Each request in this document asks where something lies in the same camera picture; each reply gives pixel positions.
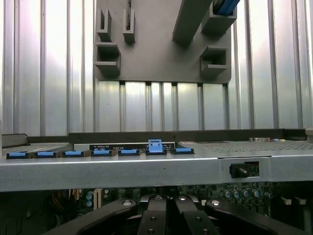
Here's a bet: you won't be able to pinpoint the green motherboard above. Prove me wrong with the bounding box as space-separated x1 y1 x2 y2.
46 182 313 235

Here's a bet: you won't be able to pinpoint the hard disk in blue caddy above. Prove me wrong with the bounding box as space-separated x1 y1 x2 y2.
212 0 237 17

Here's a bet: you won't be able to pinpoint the white expansion slot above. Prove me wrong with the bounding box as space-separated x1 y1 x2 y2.
93 188 103 210

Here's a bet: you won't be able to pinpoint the grey plastic parts rack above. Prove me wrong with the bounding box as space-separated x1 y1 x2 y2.
93 0 237 83

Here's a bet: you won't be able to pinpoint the bare green RAM stick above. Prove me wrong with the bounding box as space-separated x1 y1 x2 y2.
125 0 132 30

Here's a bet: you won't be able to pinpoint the open black PC case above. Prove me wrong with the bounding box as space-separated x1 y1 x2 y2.
0 127 313 235

